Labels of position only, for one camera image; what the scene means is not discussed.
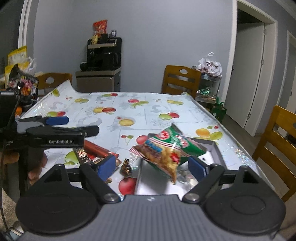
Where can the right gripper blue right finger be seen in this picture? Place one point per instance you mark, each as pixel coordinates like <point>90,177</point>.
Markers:
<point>207,177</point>

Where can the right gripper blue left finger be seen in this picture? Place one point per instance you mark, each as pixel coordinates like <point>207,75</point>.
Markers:
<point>94,179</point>

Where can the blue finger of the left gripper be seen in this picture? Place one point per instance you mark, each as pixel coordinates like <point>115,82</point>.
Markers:
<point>47,120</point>
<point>58,132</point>

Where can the orange foil wafer bar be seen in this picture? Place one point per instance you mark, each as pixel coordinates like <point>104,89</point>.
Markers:
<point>98,150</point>

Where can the green prawn cracker bag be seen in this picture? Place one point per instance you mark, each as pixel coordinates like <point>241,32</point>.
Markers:
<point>168,150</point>

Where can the person left hand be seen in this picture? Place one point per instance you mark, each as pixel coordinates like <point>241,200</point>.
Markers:
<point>34,174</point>

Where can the gold brown wrapped candy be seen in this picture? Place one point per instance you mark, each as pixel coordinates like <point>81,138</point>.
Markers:
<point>126,169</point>

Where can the fruit pattern tablecloth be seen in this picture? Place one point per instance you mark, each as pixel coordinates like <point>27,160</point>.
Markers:
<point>126,119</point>

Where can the black spicy snack bag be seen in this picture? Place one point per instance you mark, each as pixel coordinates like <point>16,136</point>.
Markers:
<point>26,85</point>

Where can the left wooden chair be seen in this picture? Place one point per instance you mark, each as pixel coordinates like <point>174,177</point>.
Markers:
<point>49,81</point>

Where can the wooden chair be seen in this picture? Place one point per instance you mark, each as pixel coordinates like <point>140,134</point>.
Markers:
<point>49,81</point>
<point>176,77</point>
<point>276,151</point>

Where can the grey shallow tray box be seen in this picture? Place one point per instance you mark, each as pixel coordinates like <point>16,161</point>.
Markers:
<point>153,181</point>

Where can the black grey water dispenser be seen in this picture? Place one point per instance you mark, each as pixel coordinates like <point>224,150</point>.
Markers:
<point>102,70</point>

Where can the green bag on floor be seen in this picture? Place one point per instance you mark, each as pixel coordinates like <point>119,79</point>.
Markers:
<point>218,110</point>

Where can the yellow snack bag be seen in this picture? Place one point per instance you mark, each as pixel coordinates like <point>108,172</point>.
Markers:
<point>19,57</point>

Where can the right wooden chair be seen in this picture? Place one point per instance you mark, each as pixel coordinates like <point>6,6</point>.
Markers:
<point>276,151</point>

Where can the metal side shelf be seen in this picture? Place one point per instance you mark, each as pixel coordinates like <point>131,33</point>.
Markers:
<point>208,91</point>

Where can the far wooden chair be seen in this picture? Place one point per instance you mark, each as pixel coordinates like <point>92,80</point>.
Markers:
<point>176,77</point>

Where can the red snack bag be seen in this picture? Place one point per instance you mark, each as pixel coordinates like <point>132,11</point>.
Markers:
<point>100,27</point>

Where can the white plastic bag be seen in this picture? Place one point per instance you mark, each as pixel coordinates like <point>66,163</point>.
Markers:
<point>208,66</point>

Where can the white door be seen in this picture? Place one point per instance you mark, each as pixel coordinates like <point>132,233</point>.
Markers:
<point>246,71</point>

